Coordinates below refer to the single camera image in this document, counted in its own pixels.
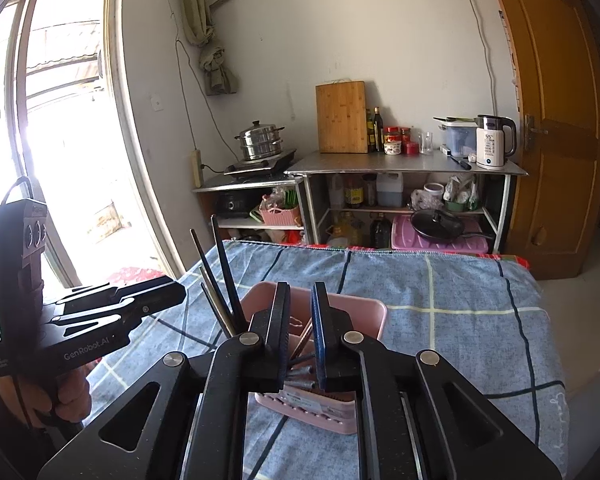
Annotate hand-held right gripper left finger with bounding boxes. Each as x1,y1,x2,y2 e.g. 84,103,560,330
37,281,292,480

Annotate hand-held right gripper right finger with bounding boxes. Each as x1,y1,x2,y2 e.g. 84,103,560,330
311,281,563,480

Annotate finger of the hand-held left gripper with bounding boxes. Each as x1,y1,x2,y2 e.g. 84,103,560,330
56,275,188,312
41,298,184,334

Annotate pale chopstick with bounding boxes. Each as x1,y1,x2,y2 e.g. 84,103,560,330
287,322,314,361

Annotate pink plastic utensil holder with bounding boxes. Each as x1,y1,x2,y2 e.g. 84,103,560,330
242,281,389,435

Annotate person's left hand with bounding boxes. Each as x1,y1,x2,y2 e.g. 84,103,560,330
0,365,94,429

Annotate yellow cooking oil bottle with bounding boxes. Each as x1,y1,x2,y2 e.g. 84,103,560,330
328,211,356,249

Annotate pink woven plastic basket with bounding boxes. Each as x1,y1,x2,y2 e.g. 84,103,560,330
258,205,302,230

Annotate black kitchen appliance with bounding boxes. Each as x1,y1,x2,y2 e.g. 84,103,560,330
214,190,256,219

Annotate dark round bottle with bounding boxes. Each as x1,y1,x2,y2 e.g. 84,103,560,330
368,212,394,250

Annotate pink plastic tub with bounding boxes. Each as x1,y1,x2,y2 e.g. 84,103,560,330
390,213,490,254

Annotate blue plaid blanket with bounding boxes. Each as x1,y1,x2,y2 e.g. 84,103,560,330
80,240,569,480

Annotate small metal shelf table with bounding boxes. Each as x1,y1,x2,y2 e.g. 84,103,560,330
190,174,314,246

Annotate sliding glass window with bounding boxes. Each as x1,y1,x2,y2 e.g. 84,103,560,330
0,0,189,292

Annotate white plastic jug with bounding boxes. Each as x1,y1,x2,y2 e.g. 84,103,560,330
327,174,346,209

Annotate soy sauce bottle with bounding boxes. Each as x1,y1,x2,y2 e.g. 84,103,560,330
343,175,365,210

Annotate black frying pan with lid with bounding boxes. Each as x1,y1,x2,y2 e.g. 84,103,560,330
409,208,495,244

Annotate plastic jug dark liquid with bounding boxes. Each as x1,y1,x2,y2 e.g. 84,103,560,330
376,172,405,207

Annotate black induction cooker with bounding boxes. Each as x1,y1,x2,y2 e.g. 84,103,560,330
223,147,300,177

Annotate white round jar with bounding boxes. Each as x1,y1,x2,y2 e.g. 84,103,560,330
422,182,446,206

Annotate stainless steel steamer pot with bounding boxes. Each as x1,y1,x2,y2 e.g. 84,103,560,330
233,119,286,162

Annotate large metal shelf table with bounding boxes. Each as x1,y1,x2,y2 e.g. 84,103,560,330
284,149,530,256

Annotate bundle of plastic bags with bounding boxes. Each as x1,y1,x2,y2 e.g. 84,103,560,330
442,173,481,213

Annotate dark glass oil bottle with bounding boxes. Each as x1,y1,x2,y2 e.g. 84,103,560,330
372,106,385,153

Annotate bamboo cutting board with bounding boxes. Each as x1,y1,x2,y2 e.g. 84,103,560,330
314,80,370,155

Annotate clear plastic storage container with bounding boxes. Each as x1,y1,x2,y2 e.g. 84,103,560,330
434,116,479,159

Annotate white electric kettle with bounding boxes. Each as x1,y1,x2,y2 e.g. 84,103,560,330
474,113,518,170

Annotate beige tied curtain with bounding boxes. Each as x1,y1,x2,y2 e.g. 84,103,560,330
179,0,240,96

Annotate wooden door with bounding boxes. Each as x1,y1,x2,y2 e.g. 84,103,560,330
482,0,600,281

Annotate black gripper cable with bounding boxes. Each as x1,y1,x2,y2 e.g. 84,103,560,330
2,177,37,207

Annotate black wall cable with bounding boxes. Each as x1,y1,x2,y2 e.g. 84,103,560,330
167,0,202,154

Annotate metal door handle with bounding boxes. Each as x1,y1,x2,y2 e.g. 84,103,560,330
523,113,550,151

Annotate white wall cable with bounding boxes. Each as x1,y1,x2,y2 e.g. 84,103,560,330
451,0,499,117

